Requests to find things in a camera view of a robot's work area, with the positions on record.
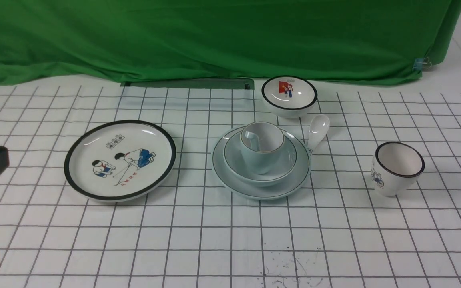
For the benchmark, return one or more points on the black rimmed picture plate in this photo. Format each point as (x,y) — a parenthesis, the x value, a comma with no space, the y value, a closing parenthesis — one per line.
(120,161)

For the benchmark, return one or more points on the light blue ceramic cup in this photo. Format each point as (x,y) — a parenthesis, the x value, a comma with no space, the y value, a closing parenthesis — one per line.
(271,141)

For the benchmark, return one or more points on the blue binder clip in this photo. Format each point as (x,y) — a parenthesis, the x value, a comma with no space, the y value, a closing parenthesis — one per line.
(421,64)

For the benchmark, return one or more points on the light blue large plate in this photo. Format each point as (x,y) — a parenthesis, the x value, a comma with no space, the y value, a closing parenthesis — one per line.
(285,187)

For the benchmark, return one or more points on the green backdrop cloth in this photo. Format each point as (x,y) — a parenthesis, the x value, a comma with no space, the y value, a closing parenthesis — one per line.
(352,41)

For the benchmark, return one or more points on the white bowl with red picture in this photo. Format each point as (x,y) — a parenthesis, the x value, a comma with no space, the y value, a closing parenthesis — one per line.
(289,96)

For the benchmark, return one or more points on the white ceramic spoon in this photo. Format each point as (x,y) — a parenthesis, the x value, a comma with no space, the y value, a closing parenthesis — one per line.
(318,129)
(250,140)

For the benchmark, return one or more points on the white grid tablecloth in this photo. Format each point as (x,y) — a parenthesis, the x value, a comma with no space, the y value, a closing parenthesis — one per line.
(335,232)

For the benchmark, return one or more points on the white cup black rim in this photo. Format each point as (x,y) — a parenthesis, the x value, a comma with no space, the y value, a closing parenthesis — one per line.
(395,167)

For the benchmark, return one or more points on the light blue shallow bowl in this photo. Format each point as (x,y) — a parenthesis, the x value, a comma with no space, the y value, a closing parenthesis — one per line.
(236,164)

